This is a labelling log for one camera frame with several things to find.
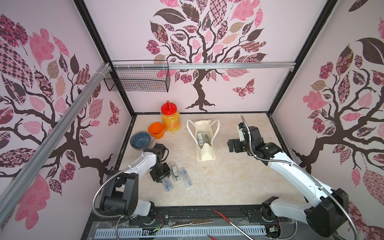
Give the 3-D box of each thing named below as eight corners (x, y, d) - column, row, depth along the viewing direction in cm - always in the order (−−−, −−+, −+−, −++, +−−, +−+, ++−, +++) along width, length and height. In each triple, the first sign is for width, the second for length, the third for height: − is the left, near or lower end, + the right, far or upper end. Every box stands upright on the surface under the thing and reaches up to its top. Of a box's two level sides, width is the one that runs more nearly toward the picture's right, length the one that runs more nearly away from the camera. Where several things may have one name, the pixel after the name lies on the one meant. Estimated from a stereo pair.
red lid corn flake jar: (165, 132, 111) (159, 111, 94) (166, 122, 117) (162, 101, 100) (180, 132, 111) (177, 111, 94) (181, 122, 117) (178, 101, 100)
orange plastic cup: (149, 139, 107) (146, 133, 101) (151, 128, 114) (149, 122, 108) (164, 139, 107) (162, 133, 101) (166, 128, 114) (164, 122, 108)
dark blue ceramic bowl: (131, 151, 101) (127, 146, 95) (136, 137, 109) (132, 131, 103) (149, 151, 101) (146, 146, 95) (152, 137, 109) (150, 131, 103)
